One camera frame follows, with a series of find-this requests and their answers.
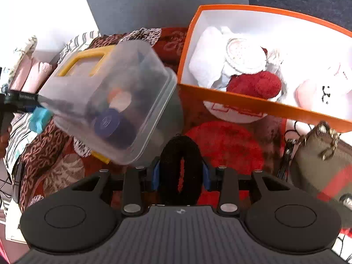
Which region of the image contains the pink cloth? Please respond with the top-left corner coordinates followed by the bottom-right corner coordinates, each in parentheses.
top-left (11, 56), bottom-right (53, 92)

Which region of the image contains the round pink watermelon pad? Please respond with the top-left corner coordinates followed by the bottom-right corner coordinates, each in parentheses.
top-left (224, 38), bottom-right (267, 73)

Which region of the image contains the grey fabric panel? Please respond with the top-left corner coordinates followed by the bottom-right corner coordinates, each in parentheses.
top-left (78, 0), bottom-right (249, 37)

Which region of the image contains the black fuzzy scrunchie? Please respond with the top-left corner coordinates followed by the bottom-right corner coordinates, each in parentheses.
top-left (159, 135), bottom-right (204, 205)

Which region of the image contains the black white striped cloth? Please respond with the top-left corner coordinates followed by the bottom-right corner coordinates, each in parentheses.
top-left (5, 30), bottom-right (102, 171)

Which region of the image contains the red floral blanket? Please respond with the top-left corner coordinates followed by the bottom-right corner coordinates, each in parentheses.
top-left (20, 27), bottom-right (352, 264)

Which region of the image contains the red fuzzy pom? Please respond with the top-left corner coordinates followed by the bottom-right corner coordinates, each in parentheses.
top-left (227, 71), bottom-right (282, 99)

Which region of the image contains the blue lidded jar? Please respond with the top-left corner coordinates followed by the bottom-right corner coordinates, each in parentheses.
top-left (93, 108), bottom-right (124, 141)

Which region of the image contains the clear plastic container yellow latch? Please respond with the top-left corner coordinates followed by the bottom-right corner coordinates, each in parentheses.
top-left (38, 40), bottom-right (185, 167)

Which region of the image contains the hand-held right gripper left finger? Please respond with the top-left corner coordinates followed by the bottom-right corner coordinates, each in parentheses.
top-left (70, 158), bottom-right (163, 217)

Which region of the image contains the olive pouch with red stripe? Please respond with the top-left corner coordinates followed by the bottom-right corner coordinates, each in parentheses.
top-left (278, 121), bottom-right (352, 204)

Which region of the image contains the orange cardboard box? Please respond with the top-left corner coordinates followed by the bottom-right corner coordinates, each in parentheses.
top-left (176, 4), bottom-right (352, 132)

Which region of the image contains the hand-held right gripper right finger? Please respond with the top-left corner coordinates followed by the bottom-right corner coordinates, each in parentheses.
top-left (202, 159), bottom-right (290, 217)

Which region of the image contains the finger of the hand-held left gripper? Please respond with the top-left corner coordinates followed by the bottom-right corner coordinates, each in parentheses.
top-left (30, 107), bottom-right (53, 133)

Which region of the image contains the white fluffy cloth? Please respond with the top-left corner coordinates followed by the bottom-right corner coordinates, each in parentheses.
top-left (189, 26), bottom-right (231, 88)

